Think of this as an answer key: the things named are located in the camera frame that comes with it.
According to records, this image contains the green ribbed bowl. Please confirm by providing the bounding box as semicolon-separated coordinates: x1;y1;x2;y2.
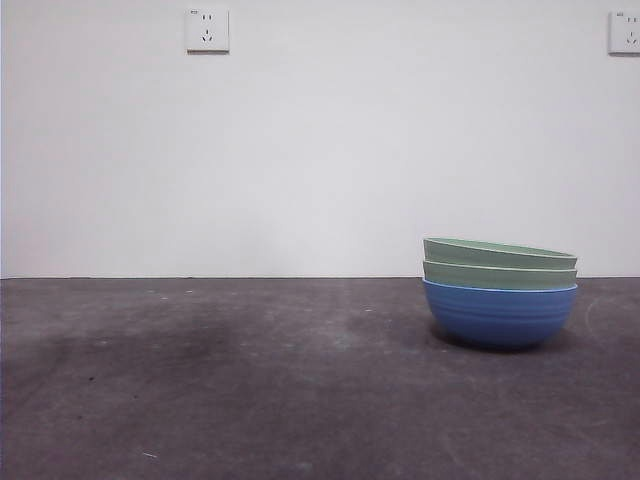
422;259;579;292
422;236;579;272

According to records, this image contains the blue ribbed bowl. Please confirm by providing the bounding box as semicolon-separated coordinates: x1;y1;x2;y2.
422;278;580;351

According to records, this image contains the white wall power socket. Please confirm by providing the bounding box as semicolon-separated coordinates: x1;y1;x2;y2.
607;10;640;57
186;8;231;55

